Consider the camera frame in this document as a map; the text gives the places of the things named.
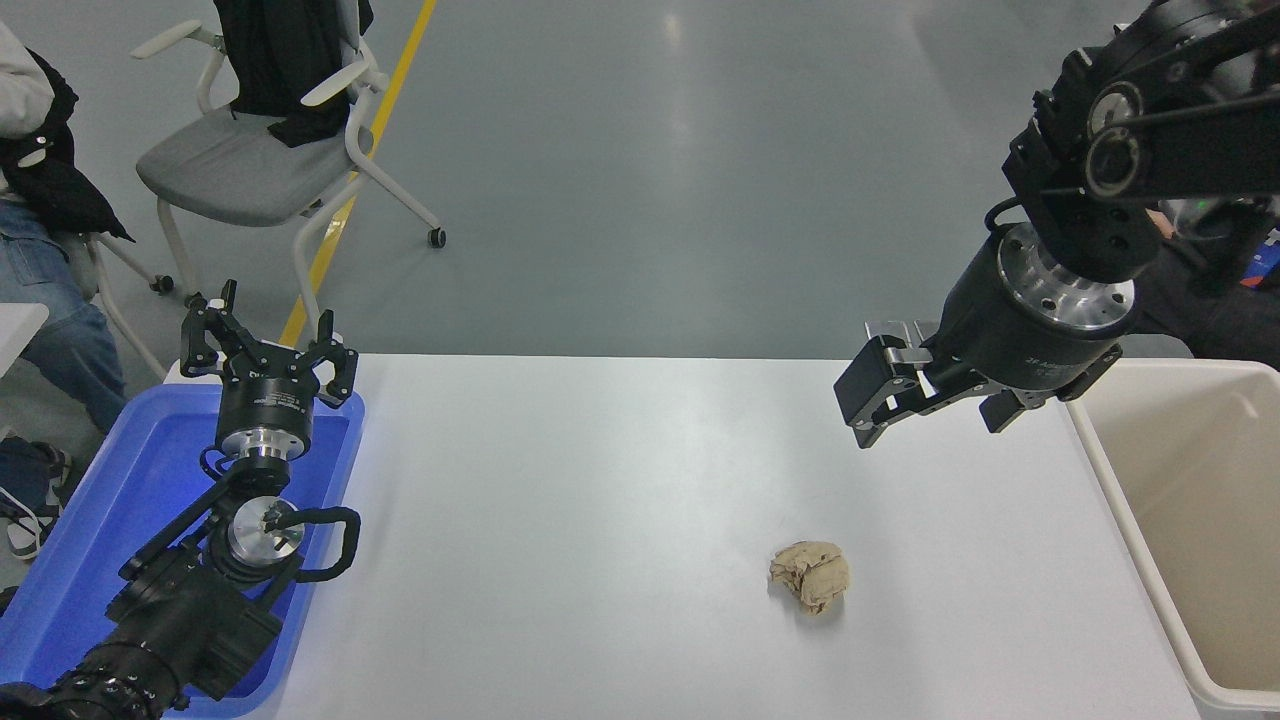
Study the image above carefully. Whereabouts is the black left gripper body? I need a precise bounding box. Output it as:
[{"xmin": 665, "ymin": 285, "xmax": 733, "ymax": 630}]
[{"xmin": 214, "ymin": 343, "xmax": 327, "ymax": 442}]

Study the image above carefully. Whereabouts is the blue plastic tray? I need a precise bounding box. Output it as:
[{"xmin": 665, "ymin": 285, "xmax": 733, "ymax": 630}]
[{"xmin": 0, "ymin": 383, "xmax": 366, "ymax": 720}]

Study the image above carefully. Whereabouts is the tan paper ball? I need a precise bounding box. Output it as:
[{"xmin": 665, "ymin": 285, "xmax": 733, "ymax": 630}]
[{"xmin": 768, "ymin": 541, "xmax": 851, "ymax": 615}]

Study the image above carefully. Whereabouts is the dark shoe white sole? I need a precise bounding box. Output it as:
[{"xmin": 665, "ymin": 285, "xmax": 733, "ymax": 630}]
[{"xmin": 0, "ymin": 436, "xmax": 72, "ymax": 561}]

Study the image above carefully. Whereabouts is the grey white office chair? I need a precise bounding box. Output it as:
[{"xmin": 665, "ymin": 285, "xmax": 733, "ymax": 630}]
[{"xmin": 130, "ymin": 0, "xmax": 448, "ymax": 347}]

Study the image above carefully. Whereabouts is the small white table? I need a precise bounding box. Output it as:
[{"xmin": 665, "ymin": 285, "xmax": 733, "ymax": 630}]
[{"xmin": 0, "ymin": 303, "xmax": 50, "ymax": 379}]

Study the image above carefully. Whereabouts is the large pale plastic bin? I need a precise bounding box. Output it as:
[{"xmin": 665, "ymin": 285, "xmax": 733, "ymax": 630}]
[{"xmin": 1064, "ymin": 358, "xmax": 1280, "ymax": 720}]

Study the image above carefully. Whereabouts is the white chair frame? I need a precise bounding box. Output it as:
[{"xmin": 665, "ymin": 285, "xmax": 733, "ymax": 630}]
[{"xmin": 85, "ymin": 232, "xmax": 177, "ymax": 381}]

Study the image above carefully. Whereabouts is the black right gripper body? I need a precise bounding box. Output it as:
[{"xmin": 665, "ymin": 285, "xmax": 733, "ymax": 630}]
[{"xmin": 928, "ymin": 236, "xmax": 1125, "ymax": 401}]

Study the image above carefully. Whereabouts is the black garment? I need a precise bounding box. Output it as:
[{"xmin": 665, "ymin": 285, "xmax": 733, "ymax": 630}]
[{"xmin": 213, "ymin": 0, "xmax": 376, "ymax": 149}]

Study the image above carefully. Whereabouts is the blue red badge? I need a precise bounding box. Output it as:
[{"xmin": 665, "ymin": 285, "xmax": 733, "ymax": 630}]
[{"xmin": 1240, "ymin": 225, "xmax": 1280, "ymax": 291}]

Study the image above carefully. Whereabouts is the person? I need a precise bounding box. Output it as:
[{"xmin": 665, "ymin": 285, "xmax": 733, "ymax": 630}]
[
  {"xmin": 1128, "ymin": 195, "xmax": 1280, "ymax": 363},
  {"xmin": 0, "ymin": 20, "xmax": 136, "ymax": 433}
]

